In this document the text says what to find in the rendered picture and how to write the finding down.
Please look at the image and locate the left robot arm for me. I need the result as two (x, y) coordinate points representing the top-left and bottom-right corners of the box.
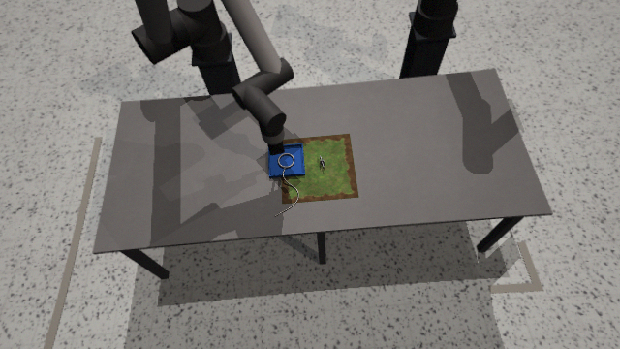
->
(413, 0), (458, 38)

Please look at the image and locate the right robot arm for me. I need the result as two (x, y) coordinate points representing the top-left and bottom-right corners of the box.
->
(131, 0), (295, 137)

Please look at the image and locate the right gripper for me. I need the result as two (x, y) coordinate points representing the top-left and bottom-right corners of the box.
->
(261, 126), (285, 155)

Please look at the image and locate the blue tray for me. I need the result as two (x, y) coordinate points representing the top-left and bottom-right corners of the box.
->
(268, 143), (305, 178)

